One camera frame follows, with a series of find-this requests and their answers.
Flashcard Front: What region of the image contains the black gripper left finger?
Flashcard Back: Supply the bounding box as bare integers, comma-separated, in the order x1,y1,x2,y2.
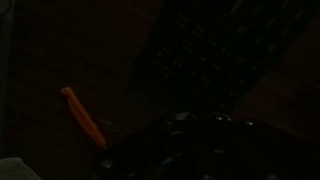
91,113,204,180

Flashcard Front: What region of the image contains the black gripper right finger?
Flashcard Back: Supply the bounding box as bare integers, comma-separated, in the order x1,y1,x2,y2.
203,113,320,180

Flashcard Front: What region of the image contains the black computer keyboard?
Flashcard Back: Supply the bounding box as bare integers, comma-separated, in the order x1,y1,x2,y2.
139,0,318,115

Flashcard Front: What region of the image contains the orange marker pen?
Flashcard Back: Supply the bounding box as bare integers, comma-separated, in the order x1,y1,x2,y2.
60,86,108,150

